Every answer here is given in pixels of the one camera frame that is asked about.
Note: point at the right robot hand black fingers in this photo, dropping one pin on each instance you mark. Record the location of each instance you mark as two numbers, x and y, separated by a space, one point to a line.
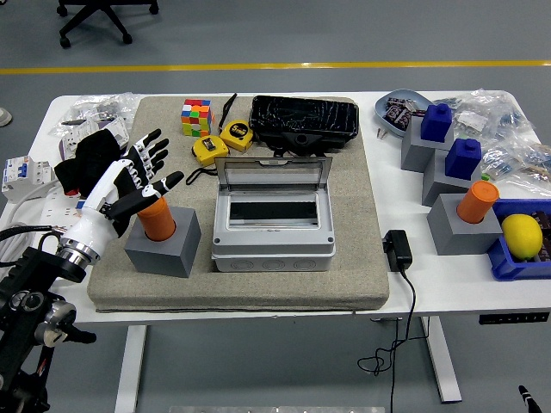
527 398

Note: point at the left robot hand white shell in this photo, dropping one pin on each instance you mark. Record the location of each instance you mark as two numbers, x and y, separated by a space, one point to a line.
97 202

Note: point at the orange cylinder battery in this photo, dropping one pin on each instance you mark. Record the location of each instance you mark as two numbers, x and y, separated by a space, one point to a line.
159 223
475 202

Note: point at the grey block with round hole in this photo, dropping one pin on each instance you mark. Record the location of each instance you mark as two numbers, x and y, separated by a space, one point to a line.
456 236
172 254

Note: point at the grey electrical box clear lid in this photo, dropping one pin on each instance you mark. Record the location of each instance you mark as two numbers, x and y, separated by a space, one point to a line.
271 249

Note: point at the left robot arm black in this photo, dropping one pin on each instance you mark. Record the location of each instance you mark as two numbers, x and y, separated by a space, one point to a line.
26 266

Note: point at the white power strip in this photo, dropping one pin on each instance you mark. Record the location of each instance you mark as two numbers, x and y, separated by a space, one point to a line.
56 211

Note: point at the black cloth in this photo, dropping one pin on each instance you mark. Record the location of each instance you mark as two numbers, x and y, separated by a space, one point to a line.
92 150

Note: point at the white socket pack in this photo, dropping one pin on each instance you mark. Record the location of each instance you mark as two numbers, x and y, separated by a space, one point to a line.
114 129

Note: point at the black table control panel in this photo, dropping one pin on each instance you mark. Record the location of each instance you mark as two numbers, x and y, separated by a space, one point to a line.
512 319

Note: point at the white circuit breaker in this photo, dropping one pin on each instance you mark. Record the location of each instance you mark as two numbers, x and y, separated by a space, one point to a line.
17 176

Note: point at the white table leg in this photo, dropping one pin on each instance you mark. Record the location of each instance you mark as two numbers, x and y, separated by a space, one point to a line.
129 370
443 370

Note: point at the clear bag of parts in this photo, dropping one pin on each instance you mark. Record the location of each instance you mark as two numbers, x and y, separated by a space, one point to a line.
107 101
495 112
516 159

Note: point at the yellow tape measure black window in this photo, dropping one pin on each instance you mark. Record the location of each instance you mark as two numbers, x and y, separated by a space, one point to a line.
208 150

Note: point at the white shoe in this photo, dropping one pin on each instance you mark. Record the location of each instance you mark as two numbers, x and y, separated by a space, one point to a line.
4 117

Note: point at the blue plastic bin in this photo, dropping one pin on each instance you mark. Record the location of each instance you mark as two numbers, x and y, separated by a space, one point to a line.
503 262

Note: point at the yellow tape measure round label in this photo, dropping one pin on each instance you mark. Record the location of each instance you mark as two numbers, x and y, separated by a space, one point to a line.
237 133

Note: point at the yellow lemon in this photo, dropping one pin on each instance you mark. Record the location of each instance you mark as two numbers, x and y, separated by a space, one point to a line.
521 236

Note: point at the grey-brown mat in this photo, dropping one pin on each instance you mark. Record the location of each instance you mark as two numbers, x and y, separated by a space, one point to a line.
241 292

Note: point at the dark packets in bin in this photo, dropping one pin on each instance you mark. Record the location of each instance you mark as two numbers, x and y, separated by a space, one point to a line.
544 223

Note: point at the black office chair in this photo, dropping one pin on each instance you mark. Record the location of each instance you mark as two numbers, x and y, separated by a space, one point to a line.
92 17

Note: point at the black power adapter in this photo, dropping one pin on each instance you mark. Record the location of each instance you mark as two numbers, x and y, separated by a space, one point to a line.
398 254

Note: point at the black glossy case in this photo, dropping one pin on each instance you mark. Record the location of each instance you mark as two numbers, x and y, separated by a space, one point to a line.
301 116

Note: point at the blue plastic block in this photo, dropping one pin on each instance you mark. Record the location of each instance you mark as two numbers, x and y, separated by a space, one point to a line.
435 125
462 161

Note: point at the small screws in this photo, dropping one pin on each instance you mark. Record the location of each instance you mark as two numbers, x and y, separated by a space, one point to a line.
381 133

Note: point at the blue-grey dish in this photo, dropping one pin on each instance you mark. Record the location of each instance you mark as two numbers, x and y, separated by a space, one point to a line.
394 129

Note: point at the dark snack packet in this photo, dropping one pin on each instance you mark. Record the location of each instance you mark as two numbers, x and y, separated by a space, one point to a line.
396 115
409 104

